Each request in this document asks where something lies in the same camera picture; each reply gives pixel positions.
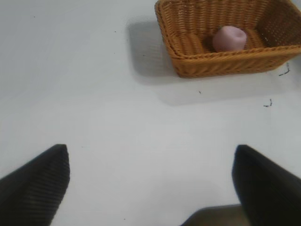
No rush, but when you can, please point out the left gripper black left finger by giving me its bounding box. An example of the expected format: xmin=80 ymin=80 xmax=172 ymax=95
xmin=0 ymin=144 xmax=71 ymax=226

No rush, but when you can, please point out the brown woven wicker basket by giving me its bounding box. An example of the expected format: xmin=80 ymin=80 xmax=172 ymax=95
xmin=154 ymin=0 xmax=301 ymax=79

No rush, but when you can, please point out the pink peach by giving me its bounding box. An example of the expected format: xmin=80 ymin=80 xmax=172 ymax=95
xmin=212 ymin=25 xmax=247 ymax=53

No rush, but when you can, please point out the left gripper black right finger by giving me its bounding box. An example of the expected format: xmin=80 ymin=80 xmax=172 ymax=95
xmin=231 ymin=144 xmax=301 ymax=226

